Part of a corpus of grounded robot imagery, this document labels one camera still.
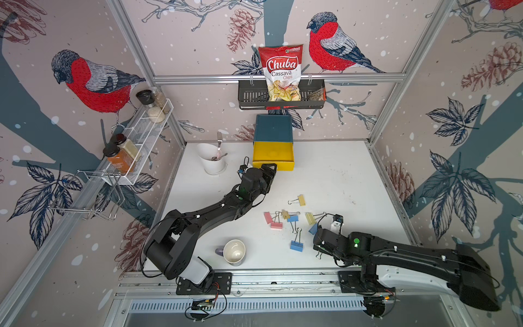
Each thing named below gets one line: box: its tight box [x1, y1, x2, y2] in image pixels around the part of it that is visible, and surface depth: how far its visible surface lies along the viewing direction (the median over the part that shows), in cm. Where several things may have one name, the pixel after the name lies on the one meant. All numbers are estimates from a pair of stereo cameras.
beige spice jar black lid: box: [114, 133, 143, 163], surface depth 69 cm
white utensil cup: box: [196, 143, 226, 174], surface depth 105 cm
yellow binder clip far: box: [287, 194, 307, 207], surface depth 98 cm
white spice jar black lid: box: [135, 89, 166, 124], surface depth 83 cm
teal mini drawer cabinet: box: [253, 114, 293, 142], surface depth 97 cm
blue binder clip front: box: [290, 227, 304, 253], surface depth 85 cm
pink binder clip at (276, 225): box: [270, 210, 284, 231], surface depth 90 cm
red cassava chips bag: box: [258, 44, 304, 103], surface depth 84 cm
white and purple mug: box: [215, 239, 246, 267], surface depth 76 cm
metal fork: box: [216, 130, 223, 160], surface depth 106 cm
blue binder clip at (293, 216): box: [286, 211, 301, 223], surface depth 91 cm
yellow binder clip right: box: [305, 211, 327, 226], surface depth 91 cm
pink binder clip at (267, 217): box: [263, 211, 274, 225], surface depth 92 cm
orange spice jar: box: [102, 144, 135, 176], surface depth 65 cm
